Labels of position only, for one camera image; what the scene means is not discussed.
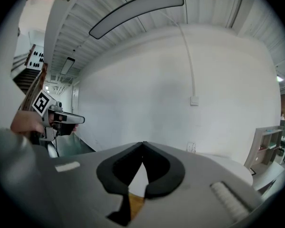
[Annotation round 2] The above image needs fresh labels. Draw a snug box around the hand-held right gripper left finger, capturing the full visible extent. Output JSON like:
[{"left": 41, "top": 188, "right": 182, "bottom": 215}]
[{"left": 96, "top": 141, "right": 143, "bottom": 227}]

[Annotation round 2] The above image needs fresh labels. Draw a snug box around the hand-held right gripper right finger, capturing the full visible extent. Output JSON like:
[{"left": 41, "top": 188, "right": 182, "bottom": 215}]
[{"left": 142, "top": 141, "right": 186, "bottom": 199}]

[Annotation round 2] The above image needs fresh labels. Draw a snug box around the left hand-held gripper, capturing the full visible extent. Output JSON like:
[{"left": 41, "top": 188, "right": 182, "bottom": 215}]
[{"left": 32, "top": 90, "right": 86, "bottom": 142}]

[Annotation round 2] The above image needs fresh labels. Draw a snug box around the person's left forearm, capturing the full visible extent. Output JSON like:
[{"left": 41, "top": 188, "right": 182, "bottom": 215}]
[{"left": 10, "top": 110, "right": 46, "bottom": 138}]

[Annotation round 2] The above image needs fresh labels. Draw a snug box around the wooden open shelf unit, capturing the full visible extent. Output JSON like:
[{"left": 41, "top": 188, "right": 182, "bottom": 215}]
[{"left": 244, "top": 125, "right": 285, "bottom": 173}]

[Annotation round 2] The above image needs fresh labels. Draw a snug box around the white door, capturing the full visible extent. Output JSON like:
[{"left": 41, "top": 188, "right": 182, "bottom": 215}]
[{"left": 72, "top": 84, "right": 80, "bottom": 110}]

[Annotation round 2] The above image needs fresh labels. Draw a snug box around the small rectangular ceiling light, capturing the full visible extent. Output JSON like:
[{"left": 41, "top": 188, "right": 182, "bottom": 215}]
[{"left": 60, "top": 57, "right": 76, "bottom": 76}]

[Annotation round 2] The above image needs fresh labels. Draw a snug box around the long curved ceiling light panel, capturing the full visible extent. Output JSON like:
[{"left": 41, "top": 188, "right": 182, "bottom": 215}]
[{"left": 88, "top": 0, "right": 185, "bottom": 40}]

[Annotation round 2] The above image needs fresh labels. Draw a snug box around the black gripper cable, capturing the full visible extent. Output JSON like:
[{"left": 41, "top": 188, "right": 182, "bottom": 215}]
[{"left": 51, "top": 136, "right": 60, "bottom": 157}]

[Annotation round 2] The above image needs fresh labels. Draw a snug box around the white wall cable conduit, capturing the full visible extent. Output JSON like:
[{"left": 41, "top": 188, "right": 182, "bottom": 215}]
[{"left": 165, "top": 14, "right": 197, "bottom": 97}]

